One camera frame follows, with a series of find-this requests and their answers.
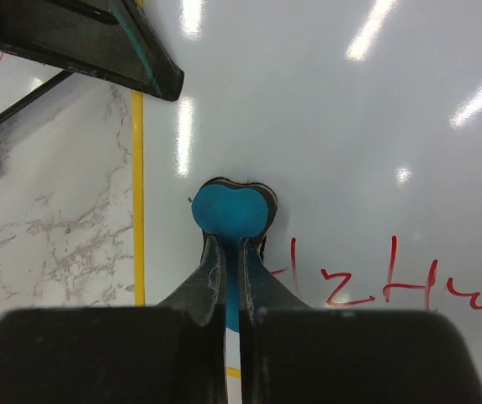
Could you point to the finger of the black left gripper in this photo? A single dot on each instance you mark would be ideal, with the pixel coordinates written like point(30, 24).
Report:
point(108, 40)

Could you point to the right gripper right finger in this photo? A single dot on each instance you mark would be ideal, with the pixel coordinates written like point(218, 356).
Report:
point(259, 289)

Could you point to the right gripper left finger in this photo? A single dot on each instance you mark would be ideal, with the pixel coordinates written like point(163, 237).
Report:
point(203, 294)

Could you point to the blue whiteboard eraser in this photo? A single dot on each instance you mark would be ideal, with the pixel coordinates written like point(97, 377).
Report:
point(234, 212)

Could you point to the black framed whiteboard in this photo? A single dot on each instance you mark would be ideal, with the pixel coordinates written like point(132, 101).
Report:
point(23, 81)

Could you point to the yellow framed whiteboard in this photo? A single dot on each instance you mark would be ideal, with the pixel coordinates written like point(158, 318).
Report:
point(364, 117)

